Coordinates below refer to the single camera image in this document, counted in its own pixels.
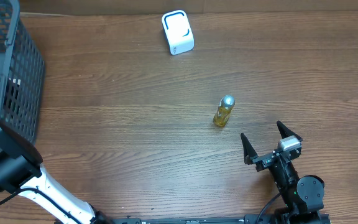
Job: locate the grey plastic mesh basket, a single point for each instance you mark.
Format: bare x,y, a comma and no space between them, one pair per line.
22,73

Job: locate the white barcode scanner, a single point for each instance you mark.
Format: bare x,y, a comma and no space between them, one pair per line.
178,32

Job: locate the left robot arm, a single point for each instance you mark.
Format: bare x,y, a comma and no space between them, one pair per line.
22,173

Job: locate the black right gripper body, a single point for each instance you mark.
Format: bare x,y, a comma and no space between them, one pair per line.
264,161

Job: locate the yellow dish soap bottle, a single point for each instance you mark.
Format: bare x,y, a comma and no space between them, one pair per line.
225,107

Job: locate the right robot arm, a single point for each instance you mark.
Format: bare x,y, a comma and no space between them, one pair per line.
299,199

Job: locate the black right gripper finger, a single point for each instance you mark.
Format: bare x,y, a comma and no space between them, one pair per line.
285,132
249,152

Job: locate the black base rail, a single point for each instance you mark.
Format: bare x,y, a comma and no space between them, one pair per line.
191,221

